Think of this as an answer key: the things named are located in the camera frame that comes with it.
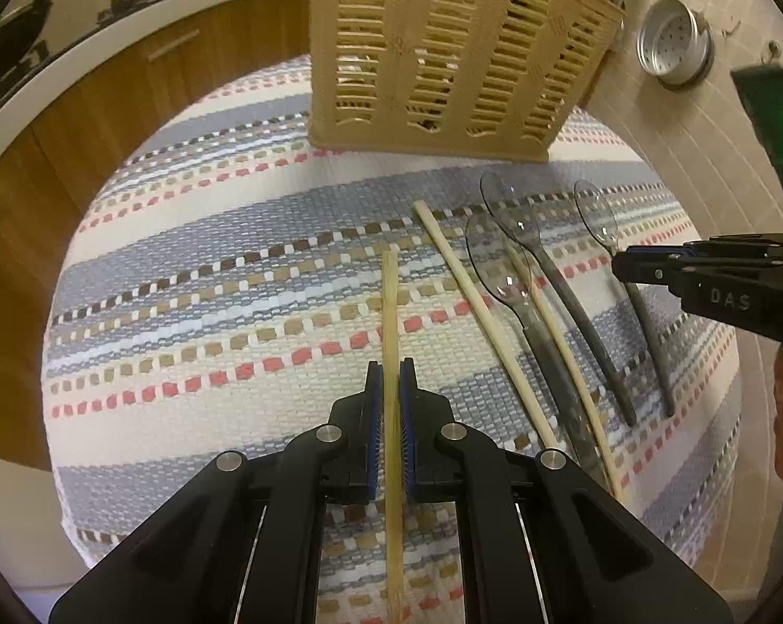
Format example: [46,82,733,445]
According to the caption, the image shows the black gas stove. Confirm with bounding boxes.
[0,0,179,121]

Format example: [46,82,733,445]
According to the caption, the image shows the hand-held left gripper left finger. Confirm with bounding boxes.
[48,360,387,624]

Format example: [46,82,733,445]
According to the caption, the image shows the round metal steamer plate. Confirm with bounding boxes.
[636,0,715,88]

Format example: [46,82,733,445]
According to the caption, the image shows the striped woven tablecloth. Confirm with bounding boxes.
[41,55,740,624]

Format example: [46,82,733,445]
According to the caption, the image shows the wooden chopstick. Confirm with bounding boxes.
[412,200,560,452]
[381,250,407,624]
[505,243,620,501]

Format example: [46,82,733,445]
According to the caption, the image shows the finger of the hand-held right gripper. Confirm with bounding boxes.
[683,237,783,262]
[611,245,688,288]

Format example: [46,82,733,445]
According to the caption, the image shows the wooden base cabinets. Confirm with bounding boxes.
[0,0,315,475]

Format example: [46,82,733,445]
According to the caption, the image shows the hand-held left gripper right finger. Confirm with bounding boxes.
[399,359,737,624]

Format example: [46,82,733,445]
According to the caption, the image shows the clear plastic spoon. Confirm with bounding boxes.
[479,170,638,426]
[464,213,610,488]
[572,178,677,418]

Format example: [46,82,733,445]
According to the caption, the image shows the white kitchen countertop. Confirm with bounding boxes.
[0,0,312,173]

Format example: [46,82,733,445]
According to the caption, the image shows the beige plastic utensil basket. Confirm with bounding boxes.
[307,0,627,163]

